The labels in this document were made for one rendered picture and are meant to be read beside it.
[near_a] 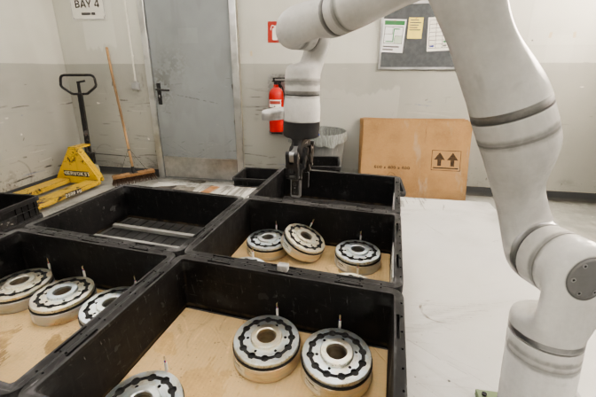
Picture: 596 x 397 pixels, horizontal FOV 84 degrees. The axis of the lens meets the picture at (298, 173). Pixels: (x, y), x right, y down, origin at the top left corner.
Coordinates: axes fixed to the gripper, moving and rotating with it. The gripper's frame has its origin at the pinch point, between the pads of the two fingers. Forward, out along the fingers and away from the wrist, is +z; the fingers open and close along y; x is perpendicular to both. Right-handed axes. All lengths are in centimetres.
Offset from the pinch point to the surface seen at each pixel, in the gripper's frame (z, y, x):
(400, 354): 8.6, -31.4, -22.0
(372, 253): 15.1, 2.7, -16.6
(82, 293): 16.5, -26.8, 33.9
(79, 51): -40, 250, 338
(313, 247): 15.1, 1.1, -3.2
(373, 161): 62, 267, 0
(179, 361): 19.1, -32.2, 9.3
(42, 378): 9.4, -46.3, 15.9
